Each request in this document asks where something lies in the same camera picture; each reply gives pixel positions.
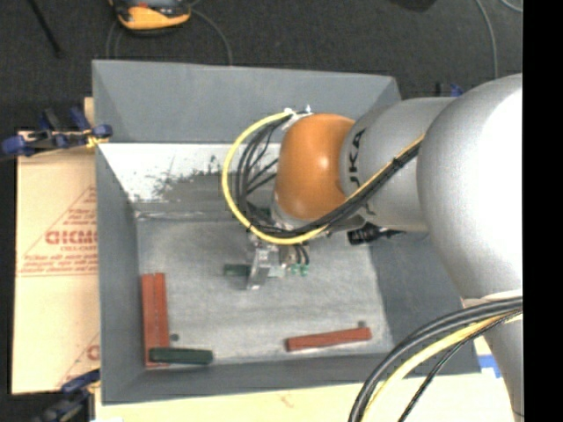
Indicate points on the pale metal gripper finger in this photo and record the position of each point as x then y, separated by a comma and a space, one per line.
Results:
257, 282
260, 256

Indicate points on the dark green block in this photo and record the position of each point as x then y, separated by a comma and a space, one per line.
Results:
180, 356
236, 271

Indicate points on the red-brown flat block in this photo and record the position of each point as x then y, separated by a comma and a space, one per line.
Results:
148, 319
162, 310
329, 339

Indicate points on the grey metal bin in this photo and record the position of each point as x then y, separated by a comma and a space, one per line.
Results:
184, 104

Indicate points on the brown cardboard board, red print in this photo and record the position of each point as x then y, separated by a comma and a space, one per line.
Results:
53, 279

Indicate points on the black cylinder on white bracket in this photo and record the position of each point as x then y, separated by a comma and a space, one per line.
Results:
369, 235

